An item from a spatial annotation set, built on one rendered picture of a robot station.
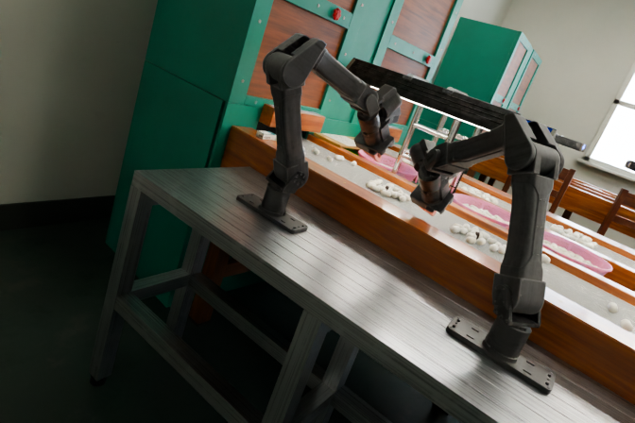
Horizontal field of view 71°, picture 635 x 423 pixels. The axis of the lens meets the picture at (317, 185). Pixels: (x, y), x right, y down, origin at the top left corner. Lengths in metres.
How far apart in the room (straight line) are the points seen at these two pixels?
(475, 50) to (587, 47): 2.50
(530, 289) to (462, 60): 3.49
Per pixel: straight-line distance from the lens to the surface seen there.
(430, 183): 1.15
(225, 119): 1.54
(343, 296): 0.88
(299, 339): 0.90
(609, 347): 1.08
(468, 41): 4.29
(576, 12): 6.64
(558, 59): 6.53
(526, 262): 0.90
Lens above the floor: 1.08
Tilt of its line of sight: 16 degrees down
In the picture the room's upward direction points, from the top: 19 degrees clockwise
